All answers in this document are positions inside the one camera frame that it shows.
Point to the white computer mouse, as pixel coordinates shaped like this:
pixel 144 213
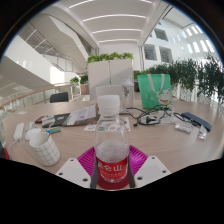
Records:
pixel 32 134

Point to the white power strip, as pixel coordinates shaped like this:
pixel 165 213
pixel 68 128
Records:
pixel 19 131

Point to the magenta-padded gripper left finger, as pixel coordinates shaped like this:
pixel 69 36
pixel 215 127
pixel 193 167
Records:
pixel 73 171

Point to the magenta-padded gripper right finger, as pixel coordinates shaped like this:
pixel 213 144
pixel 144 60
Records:
pixel 151 170

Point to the white chair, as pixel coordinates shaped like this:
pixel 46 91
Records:
pixel 108 90

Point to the open printed booklet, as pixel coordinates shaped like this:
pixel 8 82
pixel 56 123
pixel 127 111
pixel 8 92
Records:
pixel 81 115

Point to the green plants atop cabinet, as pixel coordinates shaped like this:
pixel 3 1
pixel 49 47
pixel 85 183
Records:
pixel 110 56

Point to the red black chair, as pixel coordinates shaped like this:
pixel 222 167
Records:
pixel 3 151

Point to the small white oval device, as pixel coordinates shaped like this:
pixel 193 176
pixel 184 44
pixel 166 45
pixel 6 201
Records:
pixel 30 125

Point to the small red black box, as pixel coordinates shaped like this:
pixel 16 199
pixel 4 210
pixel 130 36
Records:
pixel 40 119

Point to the green tote bag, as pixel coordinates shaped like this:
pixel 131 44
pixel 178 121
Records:
pixel 151 90

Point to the colourful sticker sheet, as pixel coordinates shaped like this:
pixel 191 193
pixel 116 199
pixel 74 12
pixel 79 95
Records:
pixel 90 127

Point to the clear plastic jug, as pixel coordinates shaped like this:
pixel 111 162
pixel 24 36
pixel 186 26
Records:
pixel 127 93

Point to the clear red-label water bottle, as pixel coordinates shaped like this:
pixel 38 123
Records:
pixel 112 153

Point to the white grid-pattern cup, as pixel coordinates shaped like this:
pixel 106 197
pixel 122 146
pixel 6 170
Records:
pixel 45 150

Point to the ceiling light strips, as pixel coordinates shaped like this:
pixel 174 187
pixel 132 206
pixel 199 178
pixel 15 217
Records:
pixel 115 23

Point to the green plant hedge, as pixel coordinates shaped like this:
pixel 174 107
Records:
pixel 190 73

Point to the black notebook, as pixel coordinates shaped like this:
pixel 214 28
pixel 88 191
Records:
pixel 61 119

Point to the wooden planter with plants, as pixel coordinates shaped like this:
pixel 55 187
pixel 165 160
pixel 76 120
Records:
pixel 84 87

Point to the white cabinet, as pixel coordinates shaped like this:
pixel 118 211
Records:
pixel 110 75

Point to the clear plastic packet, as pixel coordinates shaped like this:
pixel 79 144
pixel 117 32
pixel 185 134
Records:
pixel 203 132

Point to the teal tube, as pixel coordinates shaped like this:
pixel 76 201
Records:
pixel 53 130

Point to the white paper slip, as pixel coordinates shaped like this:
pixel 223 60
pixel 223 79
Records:
pixel 48 120

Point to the white flat plastic packet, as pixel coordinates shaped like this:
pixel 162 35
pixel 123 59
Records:
pixel 184 127

